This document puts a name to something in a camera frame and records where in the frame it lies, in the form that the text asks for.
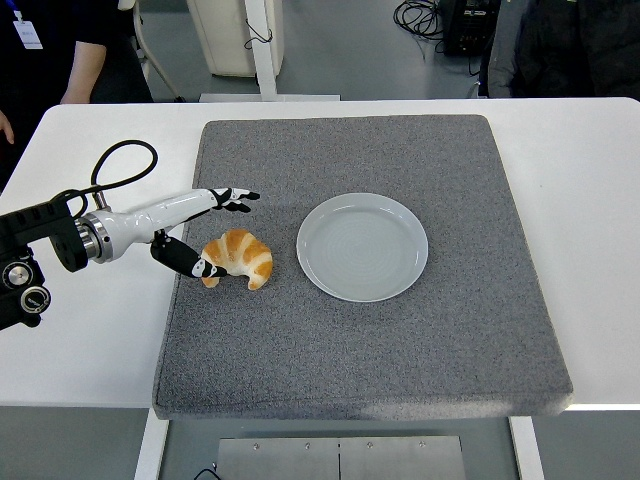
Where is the black electronic box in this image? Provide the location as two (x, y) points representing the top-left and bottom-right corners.
(439, 0), (503, 57)

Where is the grey felt mat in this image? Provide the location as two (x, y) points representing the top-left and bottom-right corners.
(151, 114), (575, 422)

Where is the croissant bread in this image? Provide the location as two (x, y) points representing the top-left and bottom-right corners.
(199, 228), (275, 291)

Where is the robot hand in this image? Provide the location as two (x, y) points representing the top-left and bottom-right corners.
(99, 186), (262, 280)

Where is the white cabinet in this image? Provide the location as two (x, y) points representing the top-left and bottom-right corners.
(187, 0), (285, 78)

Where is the black cable bundle on floor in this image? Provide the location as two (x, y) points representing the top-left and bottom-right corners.
(393, 0), (447, 55)

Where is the white stand with base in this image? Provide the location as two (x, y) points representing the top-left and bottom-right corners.
(198, 0), (344, 104)

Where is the white table leg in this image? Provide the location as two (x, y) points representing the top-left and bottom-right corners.
(133, 408), (171, 480)
(508, 415), (546, 480)

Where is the person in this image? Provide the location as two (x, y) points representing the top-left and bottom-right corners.
(0, 0), (154, 194)
(478, 0), (640, 99)

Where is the beige chair frame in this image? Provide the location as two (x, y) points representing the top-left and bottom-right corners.
(117, 0), (186, 104)

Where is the white name badge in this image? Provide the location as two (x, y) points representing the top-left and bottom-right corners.
(12, 19), (44, 50)

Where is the grey round plate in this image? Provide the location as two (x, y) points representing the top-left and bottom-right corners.
(296, 192), (431, 303)

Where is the grey metal plate with screws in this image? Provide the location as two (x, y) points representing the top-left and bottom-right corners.
(215, 435), (467, 480)

